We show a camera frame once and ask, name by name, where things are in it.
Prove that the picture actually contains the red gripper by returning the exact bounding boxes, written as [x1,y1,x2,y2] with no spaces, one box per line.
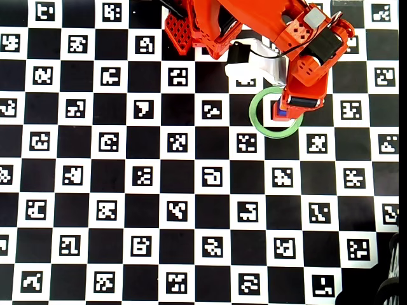
[281,53,331,122]

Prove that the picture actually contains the green ring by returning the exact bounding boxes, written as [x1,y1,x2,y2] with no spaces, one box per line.
[249,87,305,140]

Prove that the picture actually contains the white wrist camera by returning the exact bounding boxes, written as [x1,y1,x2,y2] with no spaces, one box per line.
[224,39,289,93]

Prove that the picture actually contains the black flexible holder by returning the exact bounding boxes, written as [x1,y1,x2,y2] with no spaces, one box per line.
[376,231,407,305]

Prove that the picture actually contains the checkerboard marker mat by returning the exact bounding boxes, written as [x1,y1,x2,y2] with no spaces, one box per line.
[0,0,400,305]

